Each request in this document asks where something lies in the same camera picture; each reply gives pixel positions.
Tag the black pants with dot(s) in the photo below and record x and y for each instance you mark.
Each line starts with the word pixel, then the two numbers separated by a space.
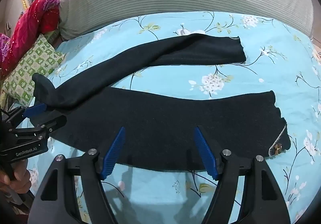
pixel 160 118

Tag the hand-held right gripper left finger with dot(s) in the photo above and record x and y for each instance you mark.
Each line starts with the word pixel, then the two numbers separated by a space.
pixel 114 153

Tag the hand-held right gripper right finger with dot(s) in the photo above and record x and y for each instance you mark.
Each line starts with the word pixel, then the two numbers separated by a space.
pixel 205 151

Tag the green patterned pillow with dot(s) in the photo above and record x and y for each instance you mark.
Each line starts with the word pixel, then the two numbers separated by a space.
pixel 35 65

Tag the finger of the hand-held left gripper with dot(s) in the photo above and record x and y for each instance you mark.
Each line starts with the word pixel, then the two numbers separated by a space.
pixel 35 109
pixel 50 124

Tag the blue floral bedsheet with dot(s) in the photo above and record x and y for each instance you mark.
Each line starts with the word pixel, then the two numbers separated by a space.
pixel 175 78

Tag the red sequined cloth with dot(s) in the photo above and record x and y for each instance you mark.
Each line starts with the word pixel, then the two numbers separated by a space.
pixel 32 20

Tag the person's left hand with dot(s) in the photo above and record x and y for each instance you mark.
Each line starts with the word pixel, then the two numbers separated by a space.
pixel 21 176

